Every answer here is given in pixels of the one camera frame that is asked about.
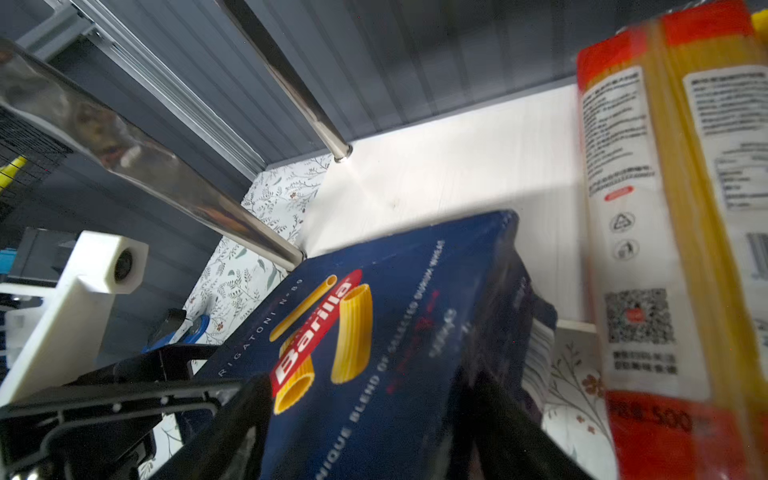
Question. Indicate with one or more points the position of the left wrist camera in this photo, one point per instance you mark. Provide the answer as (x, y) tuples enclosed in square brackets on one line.
[(58, 341)]

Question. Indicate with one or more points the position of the black wire mesh basket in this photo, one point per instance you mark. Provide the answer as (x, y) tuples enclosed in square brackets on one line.
[(28, 157)]

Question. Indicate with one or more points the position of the blue stapler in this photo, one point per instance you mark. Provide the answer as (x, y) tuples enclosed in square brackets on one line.
[(177, 327)]

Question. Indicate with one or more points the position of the yellow green marker pen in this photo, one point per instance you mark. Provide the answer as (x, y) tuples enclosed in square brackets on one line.
[(10, 171)]

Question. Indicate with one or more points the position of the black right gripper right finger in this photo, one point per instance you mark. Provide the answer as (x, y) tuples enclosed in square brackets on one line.
[(510, 445)]

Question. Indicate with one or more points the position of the blue Barilla rigatoni box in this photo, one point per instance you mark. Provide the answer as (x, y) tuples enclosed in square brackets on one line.
[(372, 351)]

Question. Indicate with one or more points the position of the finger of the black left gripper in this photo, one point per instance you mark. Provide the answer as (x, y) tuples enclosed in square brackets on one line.
[(100, 425)]

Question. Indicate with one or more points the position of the red spaghetti bag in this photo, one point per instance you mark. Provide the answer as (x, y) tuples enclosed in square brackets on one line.
[(673, 127)]

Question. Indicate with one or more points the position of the white two-tier shelf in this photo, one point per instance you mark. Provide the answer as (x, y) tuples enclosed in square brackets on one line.
[(452, 108)]

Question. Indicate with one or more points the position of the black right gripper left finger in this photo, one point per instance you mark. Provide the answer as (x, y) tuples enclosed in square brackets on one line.
[(232, 445)]

